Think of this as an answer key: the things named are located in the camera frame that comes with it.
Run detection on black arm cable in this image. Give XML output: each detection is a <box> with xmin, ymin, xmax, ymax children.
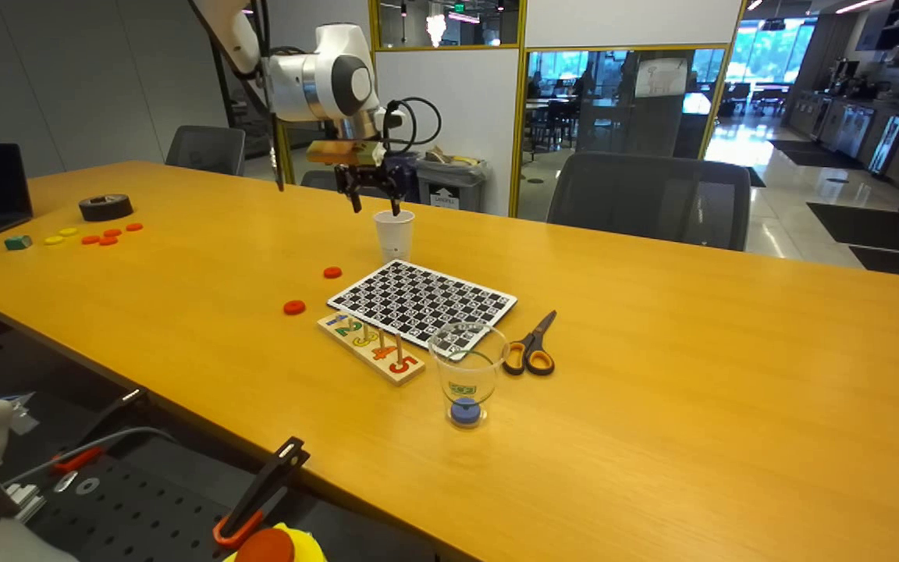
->
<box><xmin>244</xmin><ymin>0</ymin><xmax>289</xmax><ymax>193</ymax></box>

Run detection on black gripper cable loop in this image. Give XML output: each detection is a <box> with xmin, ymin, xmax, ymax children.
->
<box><xmin>377</xmin><ymin>94</ymin><xmax>449</xmax><ymax>162</ymax></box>

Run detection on wooden number puzzle board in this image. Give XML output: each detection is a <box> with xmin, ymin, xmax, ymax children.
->
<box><xmin>315</xmin><ymin>310</ymin><xmax>429</xmax><ymax>387</ymax></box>

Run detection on black tape roll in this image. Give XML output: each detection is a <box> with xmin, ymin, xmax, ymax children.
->
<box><xmin>75</xmin><ymin>189</ymin><xmax>138</xmax><ymax>225</ymax></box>

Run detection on thin grey cable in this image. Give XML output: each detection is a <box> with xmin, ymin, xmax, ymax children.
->
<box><xmin>0</xmin><ymin>420</ymin><xmax>176</xmax><ymax>493</ymax></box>

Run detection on large grey office chair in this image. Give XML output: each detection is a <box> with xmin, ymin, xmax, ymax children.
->
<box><xmin>546</xmin><ymin>150</ymin><xmax>755</xmax><ymax>254</ymax></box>

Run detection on white partition panel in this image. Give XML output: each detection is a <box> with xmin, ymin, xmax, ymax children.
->
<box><xmin>370</xmin><ymin>48</ymin><xmax>525</xmax><ymax>217</ymax></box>

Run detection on clear plastic cup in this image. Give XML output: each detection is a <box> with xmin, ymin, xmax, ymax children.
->
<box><xmin>429</xmin><ymin>323</ymin><xmax>513</xmax><ymax>432</ymax></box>

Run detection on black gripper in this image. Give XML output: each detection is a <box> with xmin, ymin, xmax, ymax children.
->
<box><xmin>333</xmin><ymin>127</ymin><xmax>423</xmax><ymax>217</ymax></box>

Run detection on black perforated breadboard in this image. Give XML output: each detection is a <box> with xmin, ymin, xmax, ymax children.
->
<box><xmin>24</xmin><ymin>445</ymin><xmax>265</xmax><ymax>562</ymax></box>

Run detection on yellow emergency stop button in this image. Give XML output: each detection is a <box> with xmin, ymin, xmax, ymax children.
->
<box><xmin>225</xmin><ymin>520</ymin><xmax>330</xmax><ymax>562</ymax></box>

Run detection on grey storage bin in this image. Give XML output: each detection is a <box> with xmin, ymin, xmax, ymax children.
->
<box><xmin>414</xmin><ymin>146</ymin><xmax>493</xmax><ymax>215</ymax></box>

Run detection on white paper cup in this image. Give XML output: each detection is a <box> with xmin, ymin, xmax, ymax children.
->
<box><xmin>370</xmin><ymin>210</ymin><xmax>419</xmax><ymax>265</ymax></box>

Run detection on brown wrist camera box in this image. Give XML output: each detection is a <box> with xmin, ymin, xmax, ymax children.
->
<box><xmin>307</xmin><ymin>137</ymin><xmax>370</xmax><ymax>168</ymax></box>

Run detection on black orange bar clamp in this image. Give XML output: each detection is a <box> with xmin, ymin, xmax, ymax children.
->
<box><xmin>48</xmin><ymin>387</ymin><xmax>146</xmax><ymax>482</ymax></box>
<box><xmin>210</xmin><ymin>433</ymin><xmax>311</xmax><ymax>552</ymax></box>

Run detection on black white checkerboard marker board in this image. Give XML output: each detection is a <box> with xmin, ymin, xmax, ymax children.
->
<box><xmin>324</xmin><ymin>256</ymin><xmax>521</xmax><ymax>361</ymax></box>

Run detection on orange handled scissors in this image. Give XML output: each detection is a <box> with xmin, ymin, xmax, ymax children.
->
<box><xmin>498</xmin><ymin>307</ymin><xmax>561</xmax><ymax>381</ymax></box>

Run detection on white paper sign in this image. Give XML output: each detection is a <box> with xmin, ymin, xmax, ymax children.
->
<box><xmin>633</xmin><ymin>53</ymin><xmax>693</xmax><ymax>104</ymax></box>

